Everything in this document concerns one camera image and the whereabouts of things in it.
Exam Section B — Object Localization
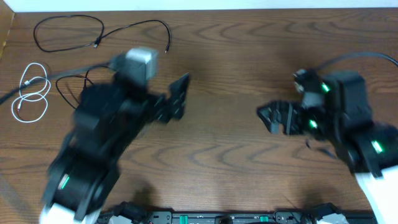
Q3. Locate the short black usb cable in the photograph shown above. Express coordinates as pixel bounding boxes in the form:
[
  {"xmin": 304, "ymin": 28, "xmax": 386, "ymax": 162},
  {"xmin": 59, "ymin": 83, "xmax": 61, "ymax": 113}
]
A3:
[{"xmin": 55, "ymin": 67, "xmax": 109, "ymax": 110}]

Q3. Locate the long black cable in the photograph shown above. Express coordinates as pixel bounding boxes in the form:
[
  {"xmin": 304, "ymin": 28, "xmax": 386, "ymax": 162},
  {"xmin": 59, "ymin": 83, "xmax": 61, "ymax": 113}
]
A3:
[{"xmin": 32, "ymin": 14, "xmax": 172, "ymax": 54}]

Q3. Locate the white usb cable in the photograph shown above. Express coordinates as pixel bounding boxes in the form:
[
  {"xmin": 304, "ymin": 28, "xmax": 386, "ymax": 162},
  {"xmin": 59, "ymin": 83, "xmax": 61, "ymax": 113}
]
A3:
[{"xmin": 11, "ymin": 62, "xmax": 52, "ymax": 123}]

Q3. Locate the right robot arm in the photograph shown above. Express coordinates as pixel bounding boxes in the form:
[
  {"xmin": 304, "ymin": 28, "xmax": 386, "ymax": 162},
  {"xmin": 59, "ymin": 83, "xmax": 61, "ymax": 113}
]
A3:
[{"xmin": 256, "ymin": 69, "xmax": 397, "ymax": 223}]

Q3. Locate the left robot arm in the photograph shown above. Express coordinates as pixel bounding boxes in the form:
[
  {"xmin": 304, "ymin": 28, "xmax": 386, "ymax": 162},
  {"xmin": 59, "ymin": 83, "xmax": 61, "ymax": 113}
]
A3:
[{"xmin": 39, "ymin": 73, "xmax": 190, "ymax": 223}]

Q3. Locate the cardboard box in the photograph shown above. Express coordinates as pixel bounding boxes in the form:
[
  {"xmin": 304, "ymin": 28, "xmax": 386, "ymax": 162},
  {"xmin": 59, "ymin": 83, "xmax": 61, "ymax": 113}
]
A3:
[{"xmin": 0, "ymin": 0, "xmax": 15, "ymax": 57}]

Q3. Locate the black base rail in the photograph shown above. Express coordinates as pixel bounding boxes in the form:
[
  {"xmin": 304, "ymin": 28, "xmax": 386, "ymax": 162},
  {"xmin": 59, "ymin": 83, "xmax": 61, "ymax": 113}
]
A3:
[{"xmin": 99, "ymin": 210, "xmax": 377, "ymax": 224}]

